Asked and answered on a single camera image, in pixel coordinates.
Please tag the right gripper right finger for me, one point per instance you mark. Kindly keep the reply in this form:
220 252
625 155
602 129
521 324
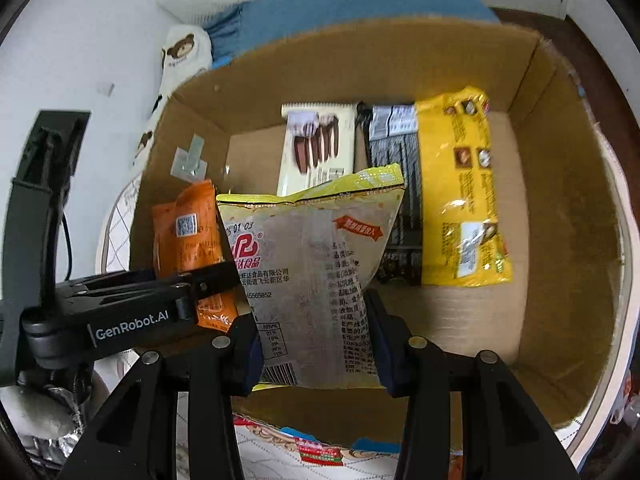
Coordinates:
504 435

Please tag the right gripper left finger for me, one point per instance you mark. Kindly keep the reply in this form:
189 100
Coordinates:
134 433

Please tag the red crown snack pack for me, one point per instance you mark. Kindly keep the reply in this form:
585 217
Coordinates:
317 453

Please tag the orange snack pack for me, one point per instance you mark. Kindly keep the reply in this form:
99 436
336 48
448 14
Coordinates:
187 239

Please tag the pale yellow bread pack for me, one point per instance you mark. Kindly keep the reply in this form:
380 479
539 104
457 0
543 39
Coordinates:
304 261

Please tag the black yellow biscuit pack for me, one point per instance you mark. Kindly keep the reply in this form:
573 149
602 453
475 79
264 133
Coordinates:
446 232

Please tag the cream Franzzi cookie pack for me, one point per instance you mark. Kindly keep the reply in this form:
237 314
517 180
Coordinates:
319 145

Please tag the cardboard milk box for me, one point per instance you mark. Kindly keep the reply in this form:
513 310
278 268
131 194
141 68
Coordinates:
553 323

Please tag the bear print long pillow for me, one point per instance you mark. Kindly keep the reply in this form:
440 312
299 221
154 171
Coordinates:
187 52

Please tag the blue bed sheet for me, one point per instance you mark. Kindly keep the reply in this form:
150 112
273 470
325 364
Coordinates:
250 24

